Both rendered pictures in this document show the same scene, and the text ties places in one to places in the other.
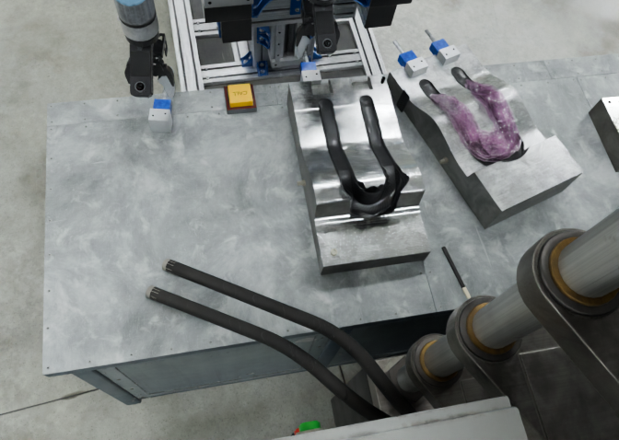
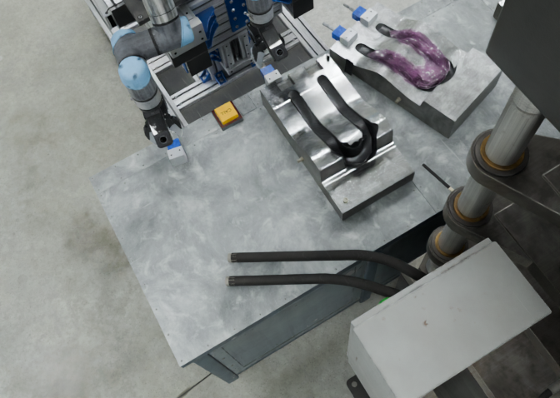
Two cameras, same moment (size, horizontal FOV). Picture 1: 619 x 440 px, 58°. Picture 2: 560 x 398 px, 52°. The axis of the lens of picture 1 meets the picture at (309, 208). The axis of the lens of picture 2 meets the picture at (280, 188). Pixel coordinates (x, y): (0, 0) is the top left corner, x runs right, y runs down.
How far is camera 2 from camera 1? 0.44 m
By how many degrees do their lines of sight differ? 2
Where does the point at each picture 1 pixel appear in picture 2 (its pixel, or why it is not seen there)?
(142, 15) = (150, 91)
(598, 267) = (503, 148)
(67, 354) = (190, 346)
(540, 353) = (507, 208)
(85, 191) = (147, 230)
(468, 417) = (470, 256)
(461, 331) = (453, 215)
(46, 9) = (20, 100)
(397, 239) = (387, 172)
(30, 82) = (37, 165)
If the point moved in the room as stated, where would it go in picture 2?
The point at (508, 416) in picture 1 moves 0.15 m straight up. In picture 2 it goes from (492, 248) to (516, 216)
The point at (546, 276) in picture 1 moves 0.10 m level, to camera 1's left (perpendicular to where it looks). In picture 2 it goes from (482, 163) to (425, 173)
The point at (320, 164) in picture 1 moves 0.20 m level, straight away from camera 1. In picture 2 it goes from (309, 141) to (298, 87)
